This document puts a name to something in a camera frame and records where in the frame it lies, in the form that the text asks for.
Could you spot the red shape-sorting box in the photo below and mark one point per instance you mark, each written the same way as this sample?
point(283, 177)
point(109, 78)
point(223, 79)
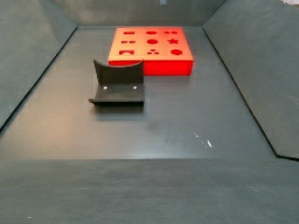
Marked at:
point(158, 46)

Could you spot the black curved holder bracket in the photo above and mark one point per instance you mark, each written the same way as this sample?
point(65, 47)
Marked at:
point(118, 78)

